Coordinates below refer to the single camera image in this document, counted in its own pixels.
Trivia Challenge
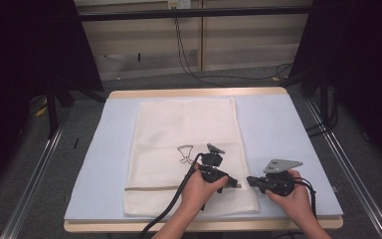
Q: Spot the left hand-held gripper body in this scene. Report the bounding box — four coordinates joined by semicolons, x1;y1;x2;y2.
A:
197;142;231;184

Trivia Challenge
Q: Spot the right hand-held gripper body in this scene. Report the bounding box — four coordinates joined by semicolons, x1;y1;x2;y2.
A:
258;158;304;197

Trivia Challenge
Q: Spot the white cloth towel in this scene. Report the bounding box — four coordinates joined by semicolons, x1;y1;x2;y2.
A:
122;96;261;217

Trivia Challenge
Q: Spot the person's left hand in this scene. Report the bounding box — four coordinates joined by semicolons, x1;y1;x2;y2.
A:
180;163;230;214

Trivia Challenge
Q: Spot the person's right hand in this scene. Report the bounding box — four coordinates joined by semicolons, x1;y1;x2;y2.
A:
265;168;313;224

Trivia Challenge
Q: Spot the light blue foam mat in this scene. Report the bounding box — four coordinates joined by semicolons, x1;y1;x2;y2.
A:
64;93;344;222

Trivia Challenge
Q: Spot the wooden table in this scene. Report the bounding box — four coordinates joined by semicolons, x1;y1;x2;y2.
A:
63;87;344;233

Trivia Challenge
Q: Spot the black metal stand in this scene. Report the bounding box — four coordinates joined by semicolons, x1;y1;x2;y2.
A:
280;65;333;128
44;82;107;139

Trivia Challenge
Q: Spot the dark curtain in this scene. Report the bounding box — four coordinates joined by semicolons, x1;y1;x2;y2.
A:
287;0;382;175
0;0;104;197

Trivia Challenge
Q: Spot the black horizontal metal bar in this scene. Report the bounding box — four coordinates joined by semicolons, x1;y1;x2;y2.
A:
79;5;313;23

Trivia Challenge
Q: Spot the small yellow floor item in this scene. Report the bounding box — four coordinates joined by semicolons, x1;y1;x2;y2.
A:
34;105;50;119

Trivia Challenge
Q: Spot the right hand-held gripper black cable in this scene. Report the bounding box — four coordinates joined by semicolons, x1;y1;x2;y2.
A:
292;176;319;221

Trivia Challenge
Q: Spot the hand-held gripper black cable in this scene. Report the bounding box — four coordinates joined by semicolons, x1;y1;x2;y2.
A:
138;152;205;239
292;176;319;221

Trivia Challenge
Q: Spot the left hand-held gripper black cable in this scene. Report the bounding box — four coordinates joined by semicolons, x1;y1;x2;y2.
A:
138;152;205;239

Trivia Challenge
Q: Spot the bundle of black cables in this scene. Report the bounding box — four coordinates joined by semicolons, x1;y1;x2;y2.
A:
304;89;340;139

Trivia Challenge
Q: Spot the aluminium floor rail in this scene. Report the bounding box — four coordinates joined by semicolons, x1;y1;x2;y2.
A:
0;109;74;239
303;97;382;239

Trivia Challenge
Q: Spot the long black floor cable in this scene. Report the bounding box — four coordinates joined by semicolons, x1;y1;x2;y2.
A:
173;16;293;89

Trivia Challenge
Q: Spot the white wall power outlet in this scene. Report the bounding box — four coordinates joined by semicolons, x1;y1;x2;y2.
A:
167;0;193;10

